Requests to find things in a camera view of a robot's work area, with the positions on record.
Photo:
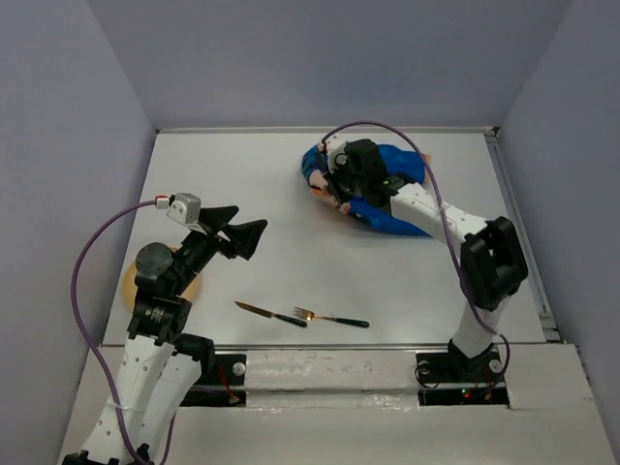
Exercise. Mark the yellow plate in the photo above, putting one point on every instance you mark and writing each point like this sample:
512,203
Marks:
127,290

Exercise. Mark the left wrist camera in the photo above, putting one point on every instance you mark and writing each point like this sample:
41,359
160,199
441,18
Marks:
184,208

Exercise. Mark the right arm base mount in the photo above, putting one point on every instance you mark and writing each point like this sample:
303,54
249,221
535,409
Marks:
449,380

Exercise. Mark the blue cartoon placemat cloth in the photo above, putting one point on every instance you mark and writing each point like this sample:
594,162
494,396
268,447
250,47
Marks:
397,161

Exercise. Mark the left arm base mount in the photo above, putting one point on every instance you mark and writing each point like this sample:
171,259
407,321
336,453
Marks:
222,387

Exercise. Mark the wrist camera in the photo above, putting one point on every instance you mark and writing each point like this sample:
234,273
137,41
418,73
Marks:
336,156
184,208

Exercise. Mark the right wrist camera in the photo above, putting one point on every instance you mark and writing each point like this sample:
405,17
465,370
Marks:
336,156

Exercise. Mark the gold fork green handle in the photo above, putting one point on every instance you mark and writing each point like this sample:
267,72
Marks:
311,316

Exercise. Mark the gold knife green handle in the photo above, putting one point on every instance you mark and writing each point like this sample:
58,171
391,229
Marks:
269,314

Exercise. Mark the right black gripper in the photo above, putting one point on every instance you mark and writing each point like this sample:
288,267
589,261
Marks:
335,179

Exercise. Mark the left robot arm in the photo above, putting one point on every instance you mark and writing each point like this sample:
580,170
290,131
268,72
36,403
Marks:
161,362

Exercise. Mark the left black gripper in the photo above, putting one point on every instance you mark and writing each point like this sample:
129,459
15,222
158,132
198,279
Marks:
243,236

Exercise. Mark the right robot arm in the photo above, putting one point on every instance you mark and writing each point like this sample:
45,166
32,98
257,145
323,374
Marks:
489,260

